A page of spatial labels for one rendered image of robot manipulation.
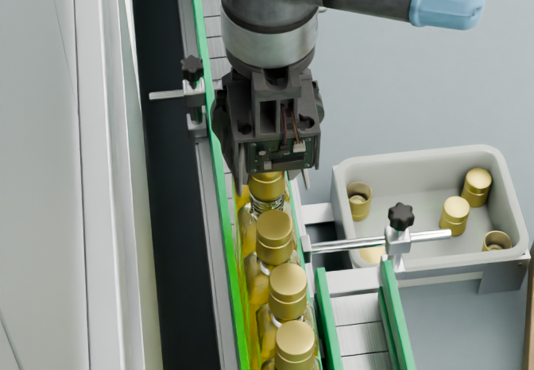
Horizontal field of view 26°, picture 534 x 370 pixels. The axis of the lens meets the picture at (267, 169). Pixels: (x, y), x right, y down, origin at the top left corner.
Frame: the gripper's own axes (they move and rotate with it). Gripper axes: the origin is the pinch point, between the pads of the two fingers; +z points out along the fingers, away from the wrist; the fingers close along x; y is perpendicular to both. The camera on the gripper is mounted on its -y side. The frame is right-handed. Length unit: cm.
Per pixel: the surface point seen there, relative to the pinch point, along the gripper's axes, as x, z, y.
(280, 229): 0.4, 1.2, 6.3
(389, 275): 13.2, 20.9, 1.1
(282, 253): 0.6, 3.9, 7.3
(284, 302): -0.1, 2.7, 13.1
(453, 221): 25.9, 37.1, -15.0
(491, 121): 36, 42, -34
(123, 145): -12.2, -14.6, 7.2
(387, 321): 13.0, 26.4, 3.6
